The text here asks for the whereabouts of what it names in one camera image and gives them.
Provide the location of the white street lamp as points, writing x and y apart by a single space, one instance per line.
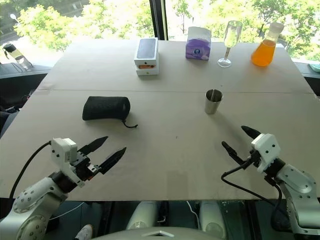
12 16

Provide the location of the purple tissue box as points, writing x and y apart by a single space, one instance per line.
197 50

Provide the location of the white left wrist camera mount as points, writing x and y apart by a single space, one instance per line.
62 150

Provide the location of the clear champagne glass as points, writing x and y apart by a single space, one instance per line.
232 32

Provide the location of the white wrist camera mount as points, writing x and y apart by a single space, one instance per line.
267 147
62 150

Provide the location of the black window frame pillar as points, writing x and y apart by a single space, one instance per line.
158 17

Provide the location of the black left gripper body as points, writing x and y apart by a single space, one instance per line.
83 166

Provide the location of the white phone box black lid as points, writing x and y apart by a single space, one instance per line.
146 48

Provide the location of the dark side counter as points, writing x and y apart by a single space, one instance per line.
310 78
15 73

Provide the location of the white sneaker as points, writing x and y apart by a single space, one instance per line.
84 232

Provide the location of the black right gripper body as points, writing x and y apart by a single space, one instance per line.
255 157

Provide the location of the glass flask with orange liquid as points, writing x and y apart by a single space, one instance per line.
263 53

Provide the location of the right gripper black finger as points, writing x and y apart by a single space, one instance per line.
250 131
232 151

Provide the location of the stainless steel cup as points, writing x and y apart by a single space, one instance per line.
212 106

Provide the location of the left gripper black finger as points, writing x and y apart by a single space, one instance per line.
96 144
112 159

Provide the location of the white box with orange print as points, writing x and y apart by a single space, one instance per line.
147 72

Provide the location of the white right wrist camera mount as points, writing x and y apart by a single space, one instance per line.
267 147

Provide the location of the clear water bottle black cap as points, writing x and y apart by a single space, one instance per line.
18 56

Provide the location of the white rounded robot leg cover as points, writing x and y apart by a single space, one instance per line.
212 217
141 215

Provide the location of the teal object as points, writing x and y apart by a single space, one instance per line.
315 67

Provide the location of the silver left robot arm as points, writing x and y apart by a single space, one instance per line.
37 200

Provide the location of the grey robot torso top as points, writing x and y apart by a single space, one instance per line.
160 235

